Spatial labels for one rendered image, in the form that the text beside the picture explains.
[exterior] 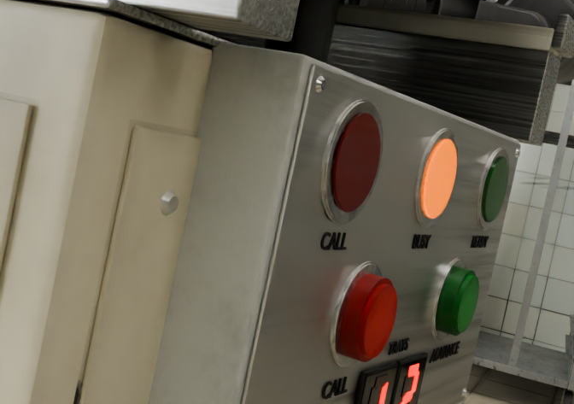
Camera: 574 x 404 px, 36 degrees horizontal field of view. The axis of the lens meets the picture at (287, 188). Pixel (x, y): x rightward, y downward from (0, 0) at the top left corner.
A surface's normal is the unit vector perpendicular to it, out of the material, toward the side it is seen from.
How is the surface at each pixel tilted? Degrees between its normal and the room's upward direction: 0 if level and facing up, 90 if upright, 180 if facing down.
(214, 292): 90
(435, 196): 90
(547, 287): 90
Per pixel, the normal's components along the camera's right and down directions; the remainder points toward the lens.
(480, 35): -0.48, -0.05
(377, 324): 0.85, 0.21
